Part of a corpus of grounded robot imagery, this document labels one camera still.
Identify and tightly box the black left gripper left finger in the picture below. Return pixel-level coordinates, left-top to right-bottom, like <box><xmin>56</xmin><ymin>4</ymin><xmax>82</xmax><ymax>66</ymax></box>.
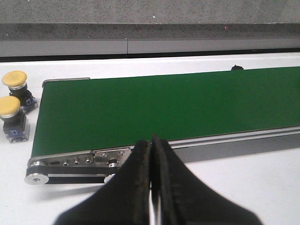
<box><xmin>55</xmin><ymin>141</ymin><xmax>150</xmax><ymax>225</ymax></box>

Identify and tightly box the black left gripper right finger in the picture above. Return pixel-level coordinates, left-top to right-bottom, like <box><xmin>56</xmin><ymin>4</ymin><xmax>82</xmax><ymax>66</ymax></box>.
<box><xmin>151</xmin><ymin>135</ymin><xmax>261</xmax><ymax>225</ymax></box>

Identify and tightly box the green conveyor belt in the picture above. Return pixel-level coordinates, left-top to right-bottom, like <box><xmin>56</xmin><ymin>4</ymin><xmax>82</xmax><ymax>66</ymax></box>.
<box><xmin>25</xmin><ymin>67</ymin><xmax>300</xmax><ymax>185</ymax></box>

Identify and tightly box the yellow mushroom push button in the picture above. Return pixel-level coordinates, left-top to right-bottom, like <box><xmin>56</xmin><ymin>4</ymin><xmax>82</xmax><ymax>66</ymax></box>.
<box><xmin>2</xmin><ymin>70</ymin><xmax>38</xmax><ymax>113</ymax></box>
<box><xmin>0</xmin><ymin>96</ymin><xmax>30</xmax><ymax>143</ymax></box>

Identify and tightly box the grey granite counter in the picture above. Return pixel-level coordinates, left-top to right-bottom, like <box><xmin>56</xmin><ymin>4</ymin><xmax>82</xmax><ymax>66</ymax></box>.
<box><xmin>0</xmin><ymin>0</ymin><xmax>300</xmax><ymax>59</ymax></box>

